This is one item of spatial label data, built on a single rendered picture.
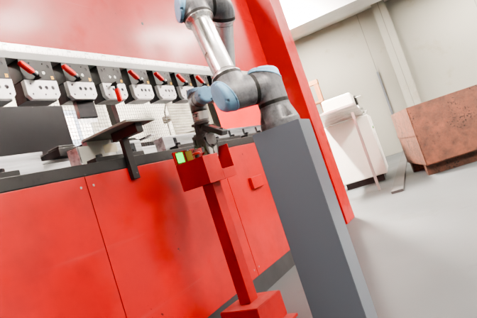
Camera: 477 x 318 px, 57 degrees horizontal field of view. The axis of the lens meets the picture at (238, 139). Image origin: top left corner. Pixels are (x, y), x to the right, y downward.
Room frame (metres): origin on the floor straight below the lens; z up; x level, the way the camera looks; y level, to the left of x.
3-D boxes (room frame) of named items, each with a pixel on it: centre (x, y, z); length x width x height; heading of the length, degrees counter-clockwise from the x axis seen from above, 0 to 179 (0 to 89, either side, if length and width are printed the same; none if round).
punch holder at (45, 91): (1.72, 0.70, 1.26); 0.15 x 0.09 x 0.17; 152
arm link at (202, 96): (1.92, 0.07, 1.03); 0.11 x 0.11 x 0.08; 22
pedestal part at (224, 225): (1.98, 0.18, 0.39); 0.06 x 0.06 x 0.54; 56
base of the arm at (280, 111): (1.64, -0.17, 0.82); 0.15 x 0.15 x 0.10
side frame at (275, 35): (4.01, -0.32, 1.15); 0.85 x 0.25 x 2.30; 62
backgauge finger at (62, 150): (2.00, 0.73, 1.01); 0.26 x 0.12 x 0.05; 62
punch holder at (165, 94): (2.43, 0.33, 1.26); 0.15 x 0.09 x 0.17; 152
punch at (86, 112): (1.92, 0.60, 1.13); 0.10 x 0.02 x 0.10; 152
